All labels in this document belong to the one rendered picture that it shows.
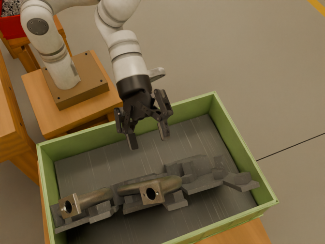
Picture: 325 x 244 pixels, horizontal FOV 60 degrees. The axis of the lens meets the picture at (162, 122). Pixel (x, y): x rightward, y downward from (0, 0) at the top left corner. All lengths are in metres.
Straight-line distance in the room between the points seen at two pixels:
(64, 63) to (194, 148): 0.54
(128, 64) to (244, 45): 2.09
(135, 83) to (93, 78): 0.56
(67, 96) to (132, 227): 0.53
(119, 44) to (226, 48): 2.00
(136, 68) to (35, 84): 0.72
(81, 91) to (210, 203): 0.61
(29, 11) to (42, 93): 0.39
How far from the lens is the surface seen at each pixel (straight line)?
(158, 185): 0.58
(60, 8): 1.01
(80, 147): 1.01
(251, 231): 1.02
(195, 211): 0.93
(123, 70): 0.61
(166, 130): 0.58
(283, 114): 2.27
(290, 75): 2.53
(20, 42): 1.55
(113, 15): 0.66
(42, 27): 0.95
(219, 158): 0.82
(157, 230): 0.92
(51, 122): 1.13
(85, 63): 1.21
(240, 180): 0.69
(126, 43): 0.63
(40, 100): 1.21
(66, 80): 1.10
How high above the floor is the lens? 1.75
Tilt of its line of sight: 59 degrees down
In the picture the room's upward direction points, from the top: straight up
